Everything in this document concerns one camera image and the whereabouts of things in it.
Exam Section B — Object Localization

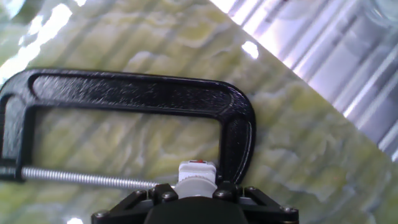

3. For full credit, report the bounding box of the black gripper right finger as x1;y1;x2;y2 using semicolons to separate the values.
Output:
213;180;300;224

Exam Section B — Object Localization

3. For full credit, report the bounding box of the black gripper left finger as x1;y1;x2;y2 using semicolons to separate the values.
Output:
91;183;178;224

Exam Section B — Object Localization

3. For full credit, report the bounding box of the white light bulb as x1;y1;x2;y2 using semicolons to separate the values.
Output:
174;175;218;199

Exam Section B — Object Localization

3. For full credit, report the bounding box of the white lamp socket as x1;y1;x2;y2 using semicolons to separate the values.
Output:
178;160;218;184

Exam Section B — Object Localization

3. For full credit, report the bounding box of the black C-clamp with steel screw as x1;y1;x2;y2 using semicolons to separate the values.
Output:
0;68;257;191

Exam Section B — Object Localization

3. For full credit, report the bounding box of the green marble pattern mat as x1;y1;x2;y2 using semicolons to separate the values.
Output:
0;0;398;224

